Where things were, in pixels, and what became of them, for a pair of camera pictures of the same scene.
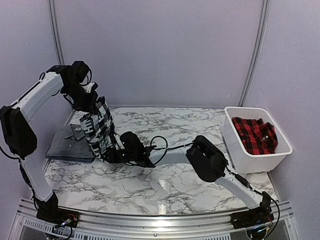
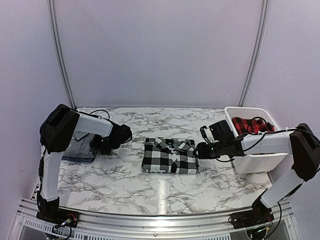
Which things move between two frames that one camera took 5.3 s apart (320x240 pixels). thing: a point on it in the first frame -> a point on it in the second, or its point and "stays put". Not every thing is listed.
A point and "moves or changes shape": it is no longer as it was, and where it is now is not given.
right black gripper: [113, 158] -> [202, 152]
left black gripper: [89, 106] -> [94, 143]
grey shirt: [70, 141] stays put
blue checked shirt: [90, 159] stays put
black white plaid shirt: [99, 128] moves or changes shape
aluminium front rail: [94, 226] stays put
